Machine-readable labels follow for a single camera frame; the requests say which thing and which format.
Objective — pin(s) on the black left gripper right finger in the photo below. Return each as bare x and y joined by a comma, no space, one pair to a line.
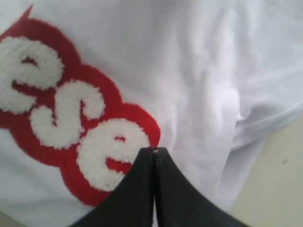
179,203

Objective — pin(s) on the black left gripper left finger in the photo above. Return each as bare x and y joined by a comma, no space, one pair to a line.
131,202

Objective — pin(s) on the white t-shirt red lettering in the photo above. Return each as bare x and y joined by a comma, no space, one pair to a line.
86,84

